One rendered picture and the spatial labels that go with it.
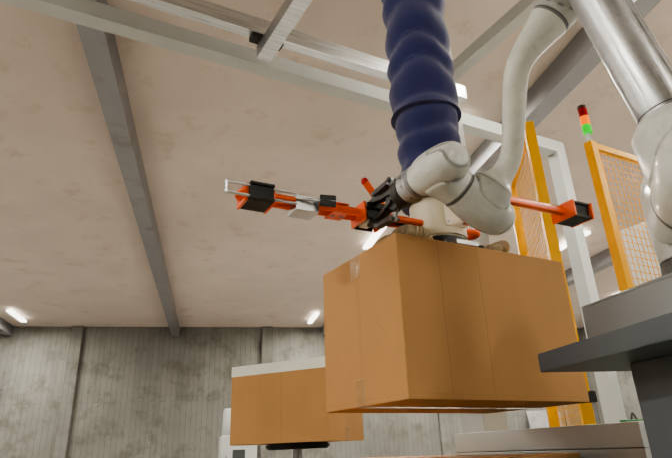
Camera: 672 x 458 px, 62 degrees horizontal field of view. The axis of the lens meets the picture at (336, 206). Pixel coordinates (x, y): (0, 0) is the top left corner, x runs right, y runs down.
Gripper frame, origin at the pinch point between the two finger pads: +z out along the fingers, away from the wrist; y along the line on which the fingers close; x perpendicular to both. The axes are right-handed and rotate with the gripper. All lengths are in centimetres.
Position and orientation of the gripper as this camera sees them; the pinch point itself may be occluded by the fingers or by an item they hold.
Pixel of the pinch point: (368, 216)
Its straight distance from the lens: 165.2
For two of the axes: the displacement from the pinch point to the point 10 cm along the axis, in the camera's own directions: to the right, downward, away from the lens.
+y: 0.4, 9.2, -4.0
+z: -4.7, 3.7, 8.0
